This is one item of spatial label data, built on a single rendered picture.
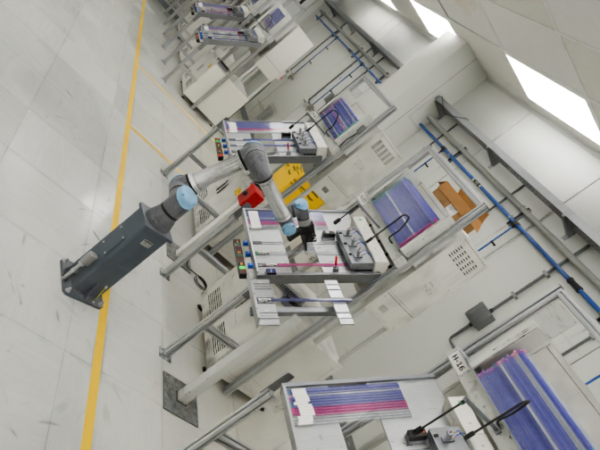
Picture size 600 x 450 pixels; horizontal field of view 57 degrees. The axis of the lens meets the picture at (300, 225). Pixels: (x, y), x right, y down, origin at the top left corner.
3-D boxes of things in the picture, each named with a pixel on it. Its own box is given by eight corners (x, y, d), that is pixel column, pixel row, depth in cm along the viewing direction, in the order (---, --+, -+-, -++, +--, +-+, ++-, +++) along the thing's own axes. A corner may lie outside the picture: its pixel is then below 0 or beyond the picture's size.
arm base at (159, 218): (148, 225, 270) (162, 212, 268) (143, 204, 280) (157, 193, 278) (170, 238, 280) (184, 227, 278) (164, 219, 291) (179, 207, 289)
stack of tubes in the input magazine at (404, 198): (399, 246, 313) (438, 218, 308) (371, 200, 355) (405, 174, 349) (410, 259, 320) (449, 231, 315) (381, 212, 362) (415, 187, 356)
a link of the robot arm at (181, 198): (162, 208, 270) (182, 191, 267) (162, 195, 281) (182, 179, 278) (179, 223, 276) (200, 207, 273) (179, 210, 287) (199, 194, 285)
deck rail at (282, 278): (255, 284, 303) (257, 275, 299) (255, 281, 304) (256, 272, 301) (379, 282, 320) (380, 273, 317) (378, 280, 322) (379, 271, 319)
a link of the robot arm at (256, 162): (265, 155, 267) (302, 231, 294) (262, 146, 276) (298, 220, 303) (243, 165, 267) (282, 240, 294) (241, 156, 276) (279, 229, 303)
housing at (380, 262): (370, 281, 321) (376, 262, 314) (347, 234, 361) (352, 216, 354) (383, 281, 323) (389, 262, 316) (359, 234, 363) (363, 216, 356)
